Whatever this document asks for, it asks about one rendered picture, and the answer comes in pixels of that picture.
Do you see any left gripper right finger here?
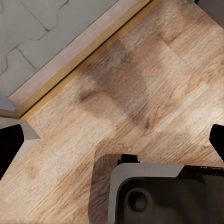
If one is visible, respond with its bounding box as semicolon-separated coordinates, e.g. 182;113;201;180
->
209;124;224;161

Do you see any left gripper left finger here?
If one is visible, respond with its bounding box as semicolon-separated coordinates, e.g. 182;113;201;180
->
0;124;24;181

